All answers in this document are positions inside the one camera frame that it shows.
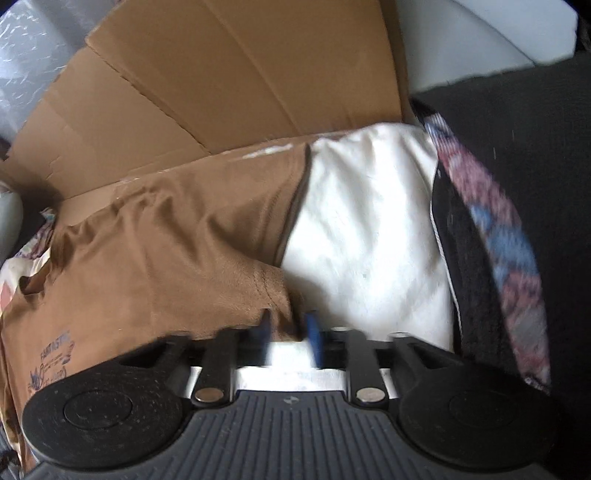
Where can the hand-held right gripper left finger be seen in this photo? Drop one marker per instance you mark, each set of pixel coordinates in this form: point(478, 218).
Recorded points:
point(265, 334)

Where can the black knit garment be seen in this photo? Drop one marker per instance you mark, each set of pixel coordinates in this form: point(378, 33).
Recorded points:
point(531, 161)

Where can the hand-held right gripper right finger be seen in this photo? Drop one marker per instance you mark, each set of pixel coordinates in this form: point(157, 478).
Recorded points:
point(314, 339)

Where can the white bear print blanket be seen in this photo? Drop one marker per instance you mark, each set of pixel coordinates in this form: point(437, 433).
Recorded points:
point(369, 230)

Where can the brown printed t-shirt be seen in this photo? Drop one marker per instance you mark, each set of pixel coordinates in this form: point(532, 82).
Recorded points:
point(161, 249)

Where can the brown cardboard sheet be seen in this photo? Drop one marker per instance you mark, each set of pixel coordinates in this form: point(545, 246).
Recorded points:
point(231, 78)

